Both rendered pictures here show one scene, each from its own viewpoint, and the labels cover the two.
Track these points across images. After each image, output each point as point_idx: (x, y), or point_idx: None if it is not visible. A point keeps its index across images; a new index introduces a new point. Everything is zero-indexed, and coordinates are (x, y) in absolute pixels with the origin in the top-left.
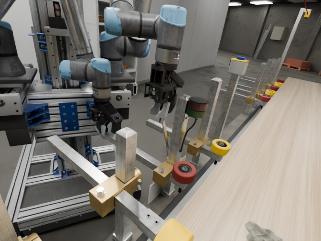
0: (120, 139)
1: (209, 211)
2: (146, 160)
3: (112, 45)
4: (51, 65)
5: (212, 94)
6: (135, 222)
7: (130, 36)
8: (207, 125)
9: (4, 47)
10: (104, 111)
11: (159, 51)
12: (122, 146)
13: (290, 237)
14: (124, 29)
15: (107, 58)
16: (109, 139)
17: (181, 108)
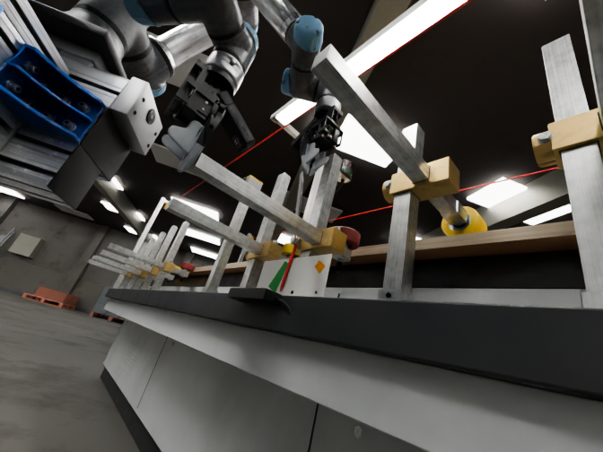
0: (420, 131)
1: None
2: (303, 222)
3: (139, 24)
4: None
5: (284, 188)
6: (455, 206)
7: (306, 62)
8: (275, 224)
9: None
10: (234, 109)
11: (336, 101)
12: (422, 138)
13: None
14: (317, 53)
15: (117, 29)
16: (214, 171)
17: (337, 165)
